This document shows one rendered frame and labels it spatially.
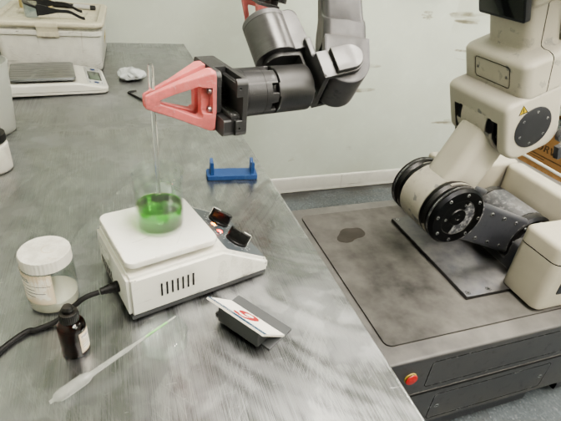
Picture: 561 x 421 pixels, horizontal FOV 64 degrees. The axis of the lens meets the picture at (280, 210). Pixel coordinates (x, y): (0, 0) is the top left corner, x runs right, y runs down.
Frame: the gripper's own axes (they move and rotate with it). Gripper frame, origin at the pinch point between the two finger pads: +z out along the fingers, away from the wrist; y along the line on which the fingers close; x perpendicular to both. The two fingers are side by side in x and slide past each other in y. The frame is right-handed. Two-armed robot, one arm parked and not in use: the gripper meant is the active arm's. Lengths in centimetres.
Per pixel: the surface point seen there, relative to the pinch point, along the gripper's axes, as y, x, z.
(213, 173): -24.7, 24.7, -17.8
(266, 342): 16.1, 25.4, -7.7
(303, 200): -115, 102, -106
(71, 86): -81, 24, -1
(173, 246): 4.2, 17.1, -0.3
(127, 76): -89, 25, -18
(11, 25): -107, 14, 9
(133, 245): 2.1, 17.1, 3.8
